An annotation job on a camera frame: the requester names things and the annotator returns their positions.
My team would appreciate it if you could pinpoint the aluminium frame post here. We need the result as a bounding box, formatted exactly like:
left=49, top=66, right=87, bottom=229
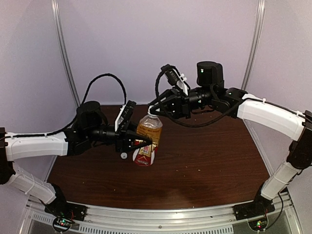
left=241, top=0, right=266, bottom=90
left=51, top=0, right=80, bottom=107

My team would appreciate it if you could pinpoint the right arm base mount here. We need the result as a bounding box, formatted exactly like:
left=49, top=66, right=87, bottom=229
left=233, top=183, right=275, bottom=220

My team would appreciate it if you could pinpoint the white water bottle cap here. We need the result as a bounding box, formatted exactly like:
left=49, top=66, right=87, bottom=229
left=120, top=152, right=128, bottom=159

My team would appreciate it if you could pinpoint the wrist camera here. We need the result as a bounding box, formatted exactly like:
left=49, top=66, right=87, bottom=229
left=114, top=100, right=137, bottom=133
left=161, top=64, right=190, bottom=96

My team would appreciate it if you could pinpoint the right circuit board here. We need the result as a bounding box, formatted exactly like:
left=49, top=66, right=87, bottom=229
left=248, top=217, right=268, bottom=232

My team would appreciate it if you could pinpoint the right aluminium frame post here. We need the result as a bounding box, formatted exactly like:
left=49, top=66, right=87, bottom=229
left=241, top=0, right=266, bottom=90

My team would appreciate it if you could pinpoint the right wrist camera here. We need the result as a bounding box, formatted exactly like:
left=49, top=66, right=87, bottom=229
left=161, top=64, right=190, bottom=96

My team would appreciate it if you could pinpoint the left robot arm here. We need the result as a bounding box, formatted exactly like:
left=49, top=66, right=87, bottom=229
left=0, top=101, right=152, bottom=216

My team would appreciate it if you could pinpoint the black braided cable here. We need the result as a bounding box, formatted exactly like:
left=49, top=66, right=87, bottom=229
left=155, top=70, right=308, bottom=127
left=4, top=73, right=129, bottom=137

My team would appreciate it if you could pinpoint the left aluminium frame post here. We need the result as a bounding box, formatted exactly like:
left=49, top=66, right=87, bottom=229
left=51, top=0, right=80, bottom=107

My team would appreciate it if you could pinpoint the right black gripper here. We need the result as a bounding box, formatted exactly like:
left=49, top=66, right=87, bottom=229
left=147, top=86, right=215, bottom=120

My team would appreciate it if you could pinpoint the white tea bottle cap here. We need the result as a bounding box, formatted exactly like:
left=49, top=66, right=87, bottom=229
left=148, top=106, right=156, bottom=116

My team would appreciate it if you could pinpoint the left black braided cable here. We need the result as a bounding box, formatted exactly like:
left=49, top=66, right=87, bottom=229
left=4, top=73, right=129, bottom=137

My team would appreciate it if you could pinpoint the right black braided cable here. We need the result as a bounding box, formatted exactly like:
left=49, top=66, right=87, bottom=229
left=155, top=70, right=308, bottom=127

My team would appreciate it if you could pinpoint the brown tea bottle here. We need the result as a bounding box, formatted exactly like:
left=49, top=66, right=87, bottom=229
left=132, top=113, right=163, bottom=167

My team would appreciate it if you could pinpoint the front aluminium rail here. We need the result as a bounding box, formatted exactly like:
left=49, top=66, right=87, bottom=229
left=18, top=193, right=303, bottom=234

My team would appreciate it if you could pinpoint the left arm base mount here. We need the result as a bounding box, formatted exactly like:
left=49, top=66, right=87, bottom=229
left=44, top=184, right=87, bottom=221

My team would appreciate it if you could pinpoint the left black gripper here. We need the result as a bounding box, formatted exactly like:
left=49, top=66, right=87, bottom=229
left=86, top=120, right=153, bottom=152

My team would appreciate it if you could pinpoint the left circuit board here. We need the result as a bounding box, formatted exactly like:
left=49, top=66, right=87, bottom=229
left=52, top=217, right=73, bottom=232

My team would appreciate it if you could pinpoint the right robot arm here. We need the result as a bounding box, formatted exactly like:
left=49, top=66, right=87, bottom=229
left=148, top=61, right=312, bottom=215

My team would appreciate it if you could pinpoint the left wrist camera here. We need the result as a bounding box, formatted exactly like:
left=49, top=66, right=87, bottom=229
left=114, top=100, right=137, bottom=133

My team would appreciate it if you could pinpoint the circuit board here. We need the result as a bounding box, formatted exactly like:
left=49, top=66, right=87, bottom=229
left=248, top=217, right=268, bottom=232
left=52, top=217, right=73, bottom=232

